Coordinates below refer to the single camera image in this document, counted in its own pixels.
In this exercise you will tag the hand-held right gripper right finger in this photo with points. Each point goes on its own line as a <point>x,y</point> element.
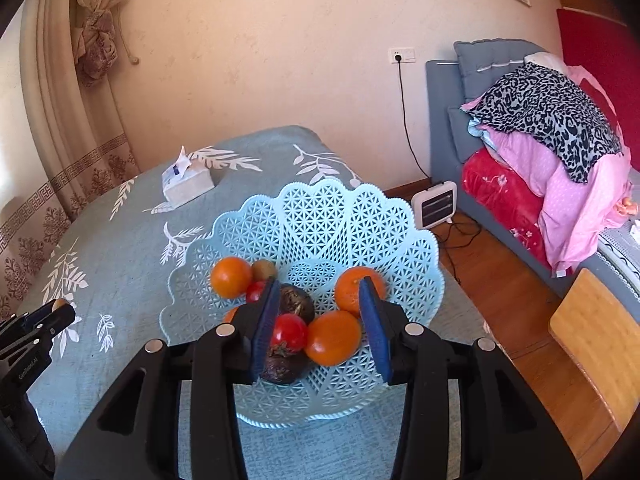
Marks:
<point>375,330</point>

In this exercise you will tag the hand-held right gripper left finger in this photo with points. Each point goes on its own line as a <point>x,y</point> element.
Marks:
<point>265,330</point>

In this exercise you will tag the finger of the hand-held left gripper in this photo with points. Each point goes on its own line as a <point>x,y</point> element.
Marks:
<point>52,322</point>

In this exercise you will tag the small brown round fruit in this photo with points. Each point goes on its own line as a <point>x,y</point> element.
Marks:
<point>60,304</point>
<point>263,269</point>

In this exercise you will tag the red tomato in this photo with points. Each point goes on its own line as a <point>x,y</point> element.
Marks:
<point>290,332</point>
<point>255,292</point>

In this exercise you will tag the dark brown avocado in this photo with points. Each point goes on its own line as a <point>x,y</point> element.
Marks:
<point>285,370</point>
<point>297,302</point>

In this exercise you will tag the light blue plastic basket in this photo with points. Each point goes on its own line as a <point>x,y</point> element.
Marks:
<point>320,225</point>

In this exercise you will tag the teal leaf-print tablecloth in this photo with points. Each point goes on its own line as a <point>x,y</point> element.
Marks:
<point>125,240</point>

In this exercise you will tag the white electric heater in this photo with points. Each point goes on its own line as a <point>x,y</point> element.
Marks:
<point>435,205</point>

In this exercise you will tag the white tissue pack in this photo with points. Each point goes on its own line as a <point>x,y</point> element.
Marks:
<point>187,185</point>

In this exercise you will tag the red floral blanket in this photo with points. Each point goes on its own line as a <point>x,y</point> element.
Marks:
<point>500,195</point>

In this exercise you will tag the grey-blue bed headboard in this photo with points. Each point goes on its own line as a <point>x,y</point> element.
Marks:
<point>442,125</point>

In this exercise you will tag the wooden chair seat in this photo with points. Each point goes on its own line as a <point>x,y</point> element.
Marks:
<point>595,335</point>

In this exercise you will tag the pink blanket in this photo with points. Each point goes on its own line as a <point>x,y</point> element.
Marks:
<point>575,210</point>

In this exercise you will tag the beige patterned curtain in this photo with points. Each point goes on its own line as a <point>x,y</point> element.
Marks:
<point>55,85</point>

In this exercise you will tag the leopard print blanket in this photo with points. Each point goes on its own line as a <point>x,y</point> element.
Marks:
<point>550,110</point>

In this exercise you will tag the knotted curtain tieback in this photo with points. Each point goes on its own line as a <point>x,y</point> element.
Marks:
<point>97,40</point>

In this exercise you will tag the large grey cushion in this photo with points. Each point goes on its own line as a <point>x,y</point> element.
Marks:
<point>480,60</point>

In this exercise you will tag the white pillow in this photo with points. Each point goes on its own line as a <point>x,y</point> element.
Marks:
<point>547,59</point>

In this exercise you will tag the white wall socket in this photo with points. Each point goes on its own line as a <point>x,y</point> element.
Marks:
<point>403,55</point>

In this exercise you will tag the red wall panel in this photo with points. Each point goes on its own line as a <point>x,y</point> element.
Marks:
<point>595,45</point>

